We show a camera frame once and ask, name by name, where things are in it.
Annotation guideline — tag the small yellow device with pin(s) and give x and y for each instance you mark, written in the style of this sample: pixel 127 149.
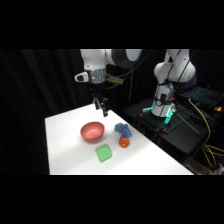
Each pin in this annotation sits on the small yellow device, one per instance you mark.
pixel 218 108

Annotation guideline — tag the pink bowl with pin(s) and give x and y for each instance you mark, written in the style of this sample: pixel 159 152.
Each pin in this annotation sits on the pink bowl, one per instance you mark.
pixel 92 131

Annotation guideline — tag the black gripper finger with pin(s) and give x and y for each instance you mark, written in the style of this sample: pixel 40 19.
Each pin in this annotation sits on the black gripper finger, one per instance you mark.
pixel 105 107
pixel 97 103

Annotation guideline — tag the black robot stand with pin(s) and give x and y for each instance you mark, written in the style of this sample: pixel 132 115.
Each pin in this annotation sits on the black robot stand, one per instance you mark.
pixel 186 133

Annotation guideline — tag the green block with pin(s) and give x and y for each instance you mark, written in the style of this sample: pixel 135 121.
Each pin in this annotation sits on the green block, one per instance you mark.
pixel 103 153

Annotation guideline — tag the blue crumpled cloth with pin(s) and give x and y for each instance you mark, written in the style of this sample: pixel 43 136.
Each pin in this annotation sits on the blue crumpled cloth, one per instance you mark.
pixel 123 129

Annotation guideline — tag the red ball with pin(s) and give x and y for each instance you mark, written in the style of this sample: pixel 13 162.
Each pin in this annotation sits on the red ball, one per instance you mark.
pixel 124 142

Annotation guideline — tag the black laptop with lit keyboard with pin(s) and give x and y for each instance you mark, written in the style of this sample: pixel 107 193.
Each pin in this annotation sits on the black laptop with lit keyboard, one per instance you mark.
pixel 200 94

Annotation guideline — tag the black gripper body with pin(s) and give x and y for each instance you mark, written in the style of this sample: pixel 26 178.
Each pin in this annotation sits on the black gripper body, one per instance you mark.
pixel 97 88

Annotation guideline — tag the black curtain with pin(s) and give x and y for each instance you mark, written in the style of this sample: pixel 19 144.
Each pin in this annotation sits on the black curtain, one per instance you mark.
pixel 33 100

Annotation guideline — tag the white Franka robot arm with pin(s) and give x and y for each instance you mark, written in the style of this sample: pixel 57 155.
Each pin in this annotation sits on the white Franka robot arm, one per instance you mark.
pixel 96 60

